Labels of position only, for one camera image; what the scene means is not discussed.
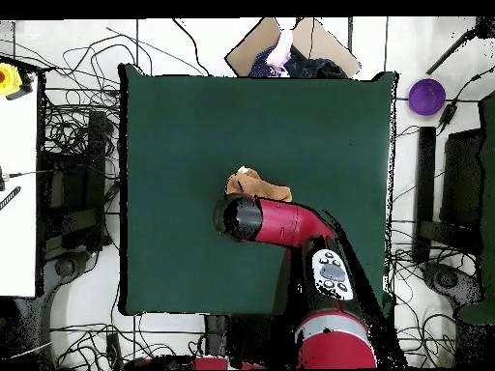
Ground tan terry towel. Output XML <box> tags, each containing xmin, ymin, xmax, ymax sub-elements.
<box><xmin>224</xmin><ymin>165</ymin><xmax>293</xmax><ymax>203</ymax></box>

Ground black equipment stand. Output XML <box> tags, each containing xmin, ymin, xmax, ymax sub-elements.
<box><xmin>36</xmin><ymin>109</ymin><xmax>117</xmax><ymax>252</ymax></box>

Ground white side table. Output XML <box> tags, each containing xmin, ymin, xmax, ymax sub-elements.
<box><xmin>0</xmin><ymin>74</ymin><xmax>40</xmax><ymax>298</ymax></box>

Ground black power strip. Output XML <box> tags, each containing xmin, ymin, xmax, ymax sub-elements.
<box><xmin>105</xmin><ymin>332</ymin><xmax>124</xmax><ymax>370</ymax></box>

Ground yellow emergency stop button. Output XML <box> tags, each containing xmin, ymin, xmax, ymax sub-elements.
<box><xmin>0</xmin><ymin>62</ymin><xmax>23</xmax><ymax>97</ymax></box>

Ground dark green table cloth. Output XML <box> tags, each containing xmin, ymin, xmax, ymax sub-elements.
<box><xmin>117</xmin><ymin>63</ymin><xmax>399</xmax><ymax>324</ymax></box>

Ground black power adapter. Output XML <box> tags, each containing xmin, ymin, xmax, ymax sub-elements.
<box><xmin>438</xmin><ymin>101</ymin><xmax>458</xmax><ymax>128</ymax></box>

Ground green cloth on side table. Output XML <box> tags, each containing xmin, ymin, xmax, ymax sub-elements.
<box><xmin>457</xmin><ymin>96</ymin><xmax>495</xmax><ymax>326</ymax></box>

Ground tangle of black cables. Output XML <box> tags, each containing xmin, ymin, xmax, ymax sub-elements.
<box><xmin>38</xmin><ymin>26</ymin><xmax>156</xmax><ymax>163</ymax></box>

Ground pink cloth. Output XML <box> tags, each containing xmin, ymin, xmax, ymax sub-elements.
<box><xmin>265</xmin><ymin>28</ymin><xmax>294</xmax><ymax>74</ymax></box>

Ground dark blue clothes pile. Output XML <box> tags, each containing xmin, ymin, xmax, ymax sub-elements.
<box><xmin>248</xmin><ymin>45</ymin><xmax>349</xmax><ymax>79</ymax></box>

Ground black flat panel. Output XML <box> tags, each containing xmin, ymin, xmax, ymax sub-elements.
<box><xmin>440</xmin><ymin>128</ymin><xmax>484</xmax><ymax>233</ymax></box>

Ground purple bowl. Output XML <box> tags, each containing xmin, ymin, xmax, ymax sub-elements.
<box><xmin>408</xmin><ymin>77</ymin><xmax>447</xmax><ymax>116</ymax></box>

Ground black rod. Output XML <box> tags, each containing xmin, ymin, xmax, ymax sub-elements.
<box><xmin>425</xmin><ymin>16</ymin><xmax>495</xmax><ymax>75</ymax></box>

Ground black ribbed strap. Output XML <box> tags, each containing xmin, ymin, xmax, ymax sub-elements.
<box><xmin>0</xmin><ymin>185</ymin><xmax>21</xmax><ymax>212</ymax></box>

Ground black upright bar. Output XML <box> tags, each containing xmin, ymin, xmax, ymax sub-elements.
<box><xmin>413</xmin><ymin>126</ymin><xmax>437</xmax><ymax>264</ymax></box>

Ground cardboard box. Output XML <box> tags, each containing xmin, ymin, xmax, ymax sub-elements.
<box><xmin>224</xmin><ymin>16</ymin><xmax>363</xmax><ymax>78</ymax></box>

